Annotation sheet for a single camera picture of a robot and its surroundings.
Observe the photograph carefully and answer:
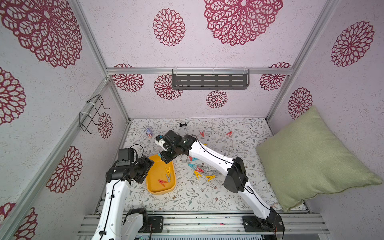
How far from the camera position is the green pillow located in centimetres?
59

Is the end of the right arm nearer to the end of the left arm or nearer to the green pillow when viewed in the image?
the end of the left arm

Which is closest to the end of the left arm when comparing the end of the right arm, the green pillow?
the end of the right arm
